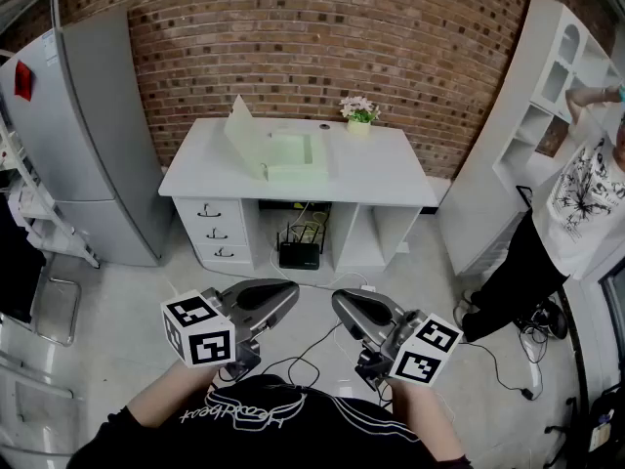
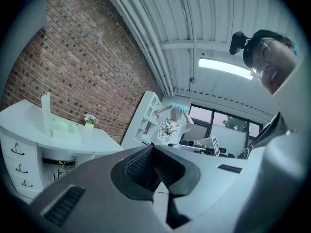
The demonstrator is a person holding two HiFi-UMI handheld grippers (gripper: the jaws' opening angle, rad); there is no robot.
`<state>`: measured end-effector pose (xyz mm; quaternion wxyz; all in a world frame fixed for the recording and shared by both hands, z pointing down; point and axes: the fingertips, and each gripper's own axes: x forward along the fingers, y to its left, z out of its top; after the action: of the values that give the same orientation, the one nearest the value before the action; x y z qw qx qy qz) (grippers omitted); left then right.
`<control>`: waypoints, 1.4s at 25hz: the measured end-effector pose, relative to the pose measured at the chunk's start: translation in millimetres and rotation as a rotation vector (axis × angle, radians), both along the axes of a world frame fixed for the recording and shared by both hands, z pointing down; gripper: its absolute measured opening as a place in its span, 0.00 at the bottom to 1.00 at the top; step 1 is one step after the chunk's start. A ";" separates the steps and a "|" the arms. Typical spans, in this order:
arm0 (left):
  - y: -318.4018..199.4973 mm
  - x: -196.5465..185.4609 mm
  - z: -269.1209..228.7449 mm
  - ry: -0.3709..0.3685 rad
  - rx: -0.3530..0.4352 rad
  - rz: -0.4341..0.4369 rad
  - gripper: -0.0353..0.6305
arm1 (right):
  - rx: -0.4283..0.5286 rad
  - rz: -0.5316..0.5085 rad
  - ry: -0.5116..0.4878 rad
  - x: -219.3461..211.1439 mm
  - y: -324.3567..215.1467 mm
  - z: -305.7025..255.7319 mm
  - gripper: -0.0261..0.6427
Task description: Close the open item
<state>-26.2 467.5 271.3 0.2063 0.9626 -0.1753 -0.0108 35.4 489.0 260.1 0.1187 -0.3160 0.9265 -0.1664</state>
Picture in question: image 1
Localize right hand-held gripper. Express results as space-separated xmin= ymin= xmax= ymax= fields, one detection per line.
xmin=331 ymin=288 xmax=464 ymax=391

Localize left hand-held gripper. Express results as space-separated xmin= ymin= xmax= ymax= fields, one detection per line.
xmin=160 ymin=277 xmax=301 ymax=385

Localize light green binder item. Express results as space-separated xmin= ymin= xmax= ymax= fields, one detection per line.
xmin=223 ymin=94 xmax=331 ymax=184

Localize person's right forearm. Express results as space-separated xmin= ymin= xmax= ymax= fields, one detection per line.
xmin=385 ymin=376 xmax=471 ymax=464

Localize person's left forearm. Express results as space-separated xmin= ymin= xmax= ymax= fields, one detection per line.
xmin=127 ymin=359 xmax=231 ymax=429

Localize white desk drawer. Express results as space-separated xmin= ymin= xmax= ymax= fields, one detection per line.
xmin=190 ymin=226 xmax=248 ymax=247
xmin=176 ymin=198 xmax=244 ymax=230
xmin=195 ymin=243 xmax=253 ymax=264

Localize black router with antennas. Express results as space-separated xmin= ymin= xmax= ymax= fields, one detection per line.
xmin=275 ymin=221 xmax=325 ymax=271

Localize person's black shirt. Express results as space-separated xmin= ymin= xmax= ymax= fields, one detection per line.
xmin=67 ymin=373 xmax=475 ymax=469

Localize white desk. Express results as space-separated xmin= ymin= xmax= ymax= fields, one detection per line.
xmin=157 ymin=116 xmax=439 ymax=276

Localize black bag with tag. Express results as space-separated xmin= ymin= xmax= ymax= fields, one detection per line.
xmin=544 ymin=382 xmax=625 ymax=469

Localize white shelf cabinet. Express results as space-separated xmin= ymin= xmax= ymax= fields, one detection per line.
xmin=436 ymin=0 xmax=622 ymax=277

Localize grey refrigerator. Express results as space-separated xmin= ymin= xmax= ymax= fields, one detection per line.
xmin=0 ymin=9 xmax=176 ymax=269

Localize pink flowers in pale pot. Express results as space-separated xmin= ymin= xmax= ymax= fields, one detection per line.
xmin=338 ymin=95 xmax=383 ymax=137

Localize red sticker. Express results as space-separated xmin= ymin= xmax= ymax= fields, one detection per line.
xmin=13 ymin=59 xmax=37 ymax=103

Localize black cable with adapter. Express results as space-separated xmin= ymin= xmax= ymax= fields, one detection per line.
xmin=458 ymin=327 xmax=546 ymax=403

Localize black floor cable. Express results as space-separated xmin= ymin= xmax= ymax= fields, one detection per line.
xmin=261 ymin=320 xmax=345 ymax=390

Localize metal frame stool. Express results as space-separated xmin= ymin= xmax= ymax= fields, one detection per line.
xmin=32 ymin=275 xmax=83 ymax=348

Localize yellow cables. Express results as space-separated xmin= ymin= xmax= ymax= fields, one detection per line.
xmin=291 ymin=201 xmax=333 ymax=236

